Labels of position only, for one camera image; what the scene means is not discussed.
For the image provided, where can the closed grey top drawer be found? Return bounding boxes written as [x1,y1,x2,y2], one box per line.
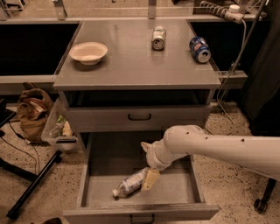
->
[66,105,211,132]

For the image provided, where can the white ribbed hose device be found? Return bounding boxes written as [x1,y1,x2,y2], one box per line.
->
[199,0,244,24]

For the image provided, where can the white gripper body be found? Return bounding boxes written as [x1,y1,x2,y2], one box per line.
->
[146,140,186,171]

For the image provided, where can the green white soda can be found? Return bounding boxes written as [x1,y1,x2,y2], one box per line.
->
[151,25,166,50]

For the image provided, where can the black cable on floor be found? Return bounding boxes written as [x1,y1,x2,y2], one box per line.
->
[0,120,41,175]

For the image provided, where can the brown fabric bag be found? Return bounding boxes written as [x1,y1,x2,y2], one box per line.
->
[17,82,53,144]

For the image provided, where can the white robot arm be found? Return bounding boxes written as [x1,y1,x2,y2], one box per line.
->
[141,125,280,181]

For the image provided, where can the open grey middle drawer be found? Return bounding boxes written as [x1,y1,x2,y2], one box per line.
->
[64,131,220,224]

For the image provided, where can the clear plastic storage bin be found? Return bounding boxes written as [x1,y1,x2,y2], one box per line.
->
[41,98,80,152]

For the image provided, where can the clear plastic water bottle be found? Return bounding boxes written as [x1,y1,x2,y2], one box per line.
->
[112,167,148,198]

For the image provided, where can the blue soda can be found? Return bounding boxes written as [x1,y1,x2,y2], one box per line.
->
[189,36,211,63]

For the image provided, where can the grey drawer cabinet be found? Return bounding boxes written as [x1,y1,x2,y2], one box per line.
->
[54,19,221,147]

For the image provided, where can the black stand legs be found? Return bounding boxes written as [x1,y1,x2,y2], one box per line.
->
[0,150,62,220]

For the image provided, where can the white paper bowl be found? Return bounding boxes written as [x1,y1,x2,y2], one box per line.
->
[69,42,108,66]

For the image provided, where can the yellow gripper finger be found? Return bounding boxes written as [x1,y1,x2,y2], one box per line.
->
[141,142,151,152]
[141,169,160,191]

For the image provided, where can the white cable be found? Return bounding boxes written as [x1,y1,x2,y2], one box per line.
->
[203,18,249,138]

